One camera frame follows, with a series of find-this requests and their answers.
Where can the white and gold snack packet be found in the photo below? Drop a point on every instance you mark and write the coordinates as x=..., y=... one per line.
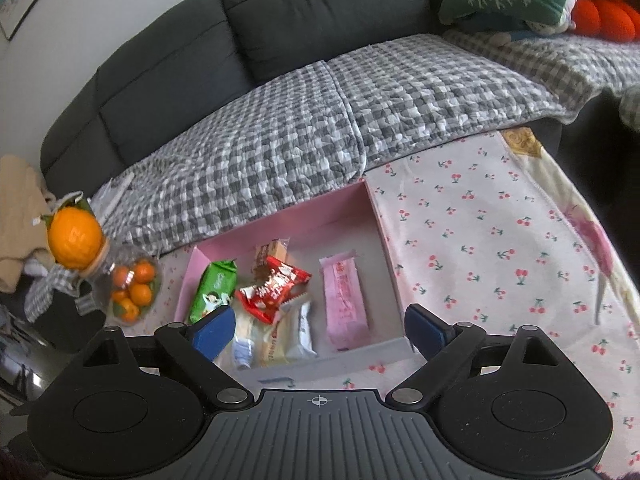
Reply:
x=275, y=340

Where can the grey checked quilt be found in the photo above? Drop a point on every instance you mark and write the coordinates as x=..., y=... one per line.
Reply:
x=300, y=125

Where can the cherry print tablecloth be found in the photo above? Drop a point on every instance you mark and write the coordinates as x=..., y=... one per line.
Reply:
x=475, y=240

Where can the beige knitted cloth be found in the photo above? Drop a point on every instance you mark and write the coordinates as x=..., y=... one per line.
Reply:
x=20, y=225

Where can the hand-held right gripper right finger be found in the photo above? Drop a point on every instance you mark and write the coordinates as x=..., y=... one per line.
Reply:
x=425, y=330

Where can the pink cardboard box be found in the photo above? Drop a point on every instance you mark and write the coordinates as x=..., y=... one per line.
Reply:
x=345, y=225

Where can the pink snack packet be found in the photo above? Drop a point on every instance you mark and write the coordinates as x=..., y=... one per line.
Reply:
x=345, y=300

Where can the pile of small oranges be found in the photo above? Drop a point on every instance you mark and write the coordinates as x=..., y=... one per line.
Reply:
x=135, y=287

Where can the red snack packet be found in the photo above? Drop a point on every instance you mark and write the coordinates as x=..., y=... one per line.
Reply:
x=290, y=275
x=257, y=302

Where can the glass jar with cork lid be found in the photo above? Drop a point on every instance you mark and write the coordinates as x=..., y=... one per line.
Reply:
x=100, y=285

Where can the green snack packet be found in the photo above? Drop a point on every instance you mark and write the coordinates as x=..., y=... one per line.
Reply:
x=212, y=290

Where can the tan biscuit packet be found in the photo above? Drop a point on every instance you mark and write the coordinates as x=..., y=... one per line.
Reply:
x=272, y=255

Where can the large orange with leaves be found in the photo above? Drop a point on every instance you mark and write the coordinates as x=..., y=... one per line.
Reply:
x=75, y=237

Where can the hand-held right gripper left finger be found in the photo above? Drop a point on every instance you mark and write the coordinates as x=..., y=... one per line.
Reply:
x=215, y=332

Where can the orange knot cushion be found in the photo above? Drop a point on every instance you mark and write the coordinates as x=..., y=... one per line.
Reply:
x=607, y=10

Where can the dark grey sofa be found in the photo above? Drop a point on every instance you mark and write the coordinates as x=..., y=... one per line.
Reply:
x=300, y=10

